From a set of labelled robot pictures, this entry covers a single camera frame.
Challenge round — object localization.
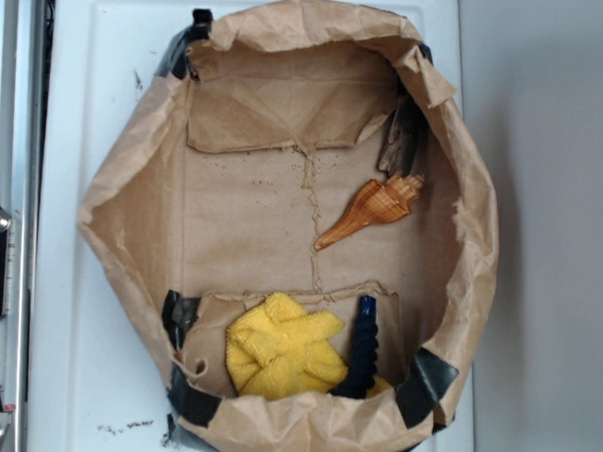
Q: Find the yellow microfiber cloth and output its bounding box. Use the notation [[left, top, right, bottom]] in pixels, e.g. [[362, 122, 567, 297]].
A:
[[225, 292, 392, 401]]

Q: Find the aluminium frame rail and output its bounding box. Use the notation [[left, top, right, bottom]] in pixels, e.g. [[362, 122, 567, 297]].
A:
[[0, 0, 46, 452]]

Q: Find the dark blue twisted rope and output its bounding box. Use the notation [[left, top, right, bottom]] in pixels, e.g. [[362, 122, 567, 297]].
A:
[[331, 293, 383, 401]]

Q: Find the brown paper bag bin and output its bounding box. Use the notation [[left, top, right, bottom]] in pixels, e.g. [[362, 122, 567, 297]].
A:
[[78, 0, 499, 452]]

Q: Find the orange spiral sea shell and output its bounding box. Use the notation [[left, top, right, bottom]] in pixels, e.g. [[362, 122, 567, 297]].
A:
[[314, 174, 425, 251]]

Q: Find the white plastic tray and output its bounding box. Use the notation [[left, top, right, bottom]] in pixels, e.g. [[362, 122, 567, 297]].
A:
[[28, 0, 474, 452]]

